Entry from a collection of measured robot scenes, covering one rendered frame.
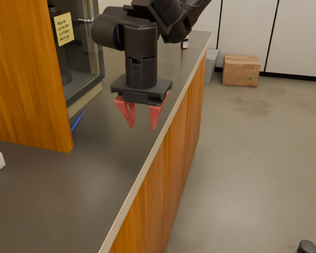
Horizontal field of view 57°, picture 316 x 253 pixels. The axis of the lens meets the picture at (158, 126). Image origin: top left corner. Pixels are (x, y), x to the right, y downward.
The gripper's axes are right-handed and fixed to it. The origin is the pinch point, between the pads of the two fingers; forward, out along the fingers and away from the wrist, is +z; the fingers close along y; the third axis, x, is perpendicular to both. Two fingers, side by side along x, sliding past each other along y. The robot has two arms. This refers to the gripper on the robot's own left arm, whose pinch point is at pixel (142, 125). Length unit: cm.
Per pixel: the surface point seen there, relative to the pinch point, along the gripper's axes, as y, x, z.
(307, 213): -72, -100, 109
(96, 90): 32, -41, 14
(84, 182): 13.6, 3.2, 16.0
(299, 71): -89, -325, 97
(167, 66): 15, -78, 16
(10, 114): 38.3, -5.7, 6.7
